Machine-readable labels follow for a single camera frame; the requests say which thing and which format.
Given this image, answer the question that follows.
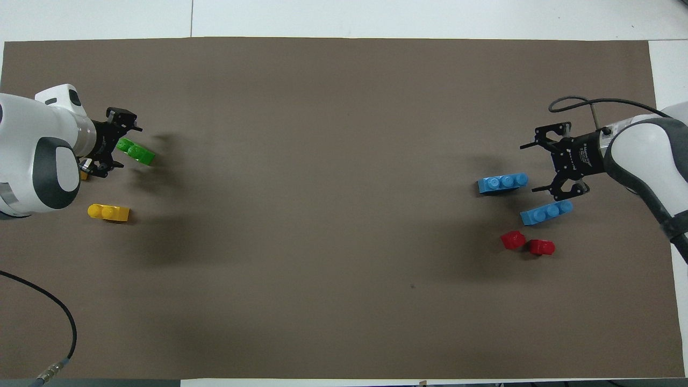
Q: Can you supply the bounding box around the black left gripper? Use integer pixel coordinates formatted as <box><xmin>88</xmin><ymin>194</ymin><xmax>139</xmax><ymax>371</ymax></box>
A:
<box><xmin>80</xmin><ymin>107</ymin><xmax>144</xmax><ymax>178</ymax></box>

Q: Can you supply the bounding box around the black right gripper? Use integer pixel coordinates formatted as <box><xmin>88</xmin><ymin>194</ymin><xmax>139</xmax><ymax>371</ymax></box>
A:
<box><xmin>520</xmin><ymin>122</ymin><xmax>606</xmax><ymax>203</ymax></box>

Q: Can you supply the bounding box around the green two-stud toy block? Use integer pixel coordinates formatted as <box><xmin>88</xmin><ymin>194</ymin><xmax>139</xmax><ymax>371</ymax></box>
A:
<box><xmin>117</xmin><ymin>138</ymin><xmax>157</xmax><ymax>167</ymax></box>

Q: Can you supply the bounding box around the blue three-stud toy block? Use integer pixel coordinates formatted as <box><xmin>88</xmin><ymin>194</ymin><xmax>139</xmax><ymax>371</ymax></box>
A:
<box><xmin>477</xmin><ymin>173</ymin><xmax>529</xmax><ymax>196</ymax></box>
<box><xmin>519</xmin><ymin>198</ymin><xmax>574</xmax><ymax>226</ymax></box>

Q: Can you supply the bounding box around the brown paper table mat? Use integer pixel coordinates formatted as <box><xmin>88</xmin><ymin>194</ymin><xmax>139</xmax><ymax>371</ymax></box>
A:
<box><xmin>0</xmin><ymin>37</ymin><xmax>686</xmax><ymax>380</ymax></box>

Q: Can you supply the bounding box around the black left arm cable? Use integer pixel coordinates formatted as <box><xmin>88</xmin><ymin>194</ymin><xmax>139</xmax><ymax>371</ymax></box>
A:
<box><xmin>0</xmin><ymin>270</ymin><xmax>78</xmax><ymax>384</ymax></box>

